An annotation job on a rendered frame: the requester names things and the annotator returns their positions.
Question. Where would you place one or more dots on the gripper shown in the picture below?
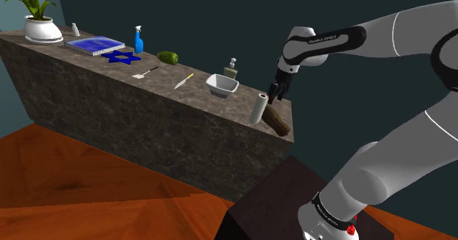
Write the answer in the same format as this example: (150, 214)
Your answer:
(282, 79)

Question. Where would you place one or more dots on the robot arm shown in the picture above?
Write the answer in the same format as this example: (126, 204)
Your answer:
(390, 153)

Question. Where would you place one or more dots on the white paper towel roll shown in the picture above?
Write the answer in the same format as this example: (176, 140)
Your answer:
(259, 108)

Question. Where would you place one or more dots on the brown wooden log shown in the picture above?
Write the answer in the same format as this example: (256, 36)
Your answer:
(275, 122)

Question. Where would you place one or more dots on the olive soap dispenser bottle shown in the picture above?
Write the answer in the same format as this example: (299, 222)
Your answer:
(230, 71)

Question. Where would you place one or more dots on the white square bowl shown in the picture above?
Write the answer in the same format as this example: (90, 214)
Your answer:
(222, 84)

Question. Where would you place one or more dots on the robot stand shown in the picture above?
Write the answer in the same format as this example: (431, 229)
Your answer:
(275, 203)

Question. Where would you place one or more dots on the blue spray bottle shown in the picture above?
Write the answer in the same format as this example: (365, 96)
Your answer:
(138, 42)

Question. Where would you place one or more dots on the blue star shaped mat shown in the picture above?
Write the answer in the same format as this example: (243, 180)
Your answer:
(120, 57)

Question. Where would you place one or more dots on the blue book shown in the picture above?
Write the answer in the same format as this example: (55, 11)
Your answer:
(94, 45)

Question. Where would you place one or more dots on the small white shaker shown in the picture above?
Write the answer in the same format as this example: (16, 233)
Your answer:
(75, 30)

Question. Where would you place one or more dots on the green plant in white pot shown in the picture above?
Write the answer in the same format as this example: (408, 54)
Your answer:
(40, 24)

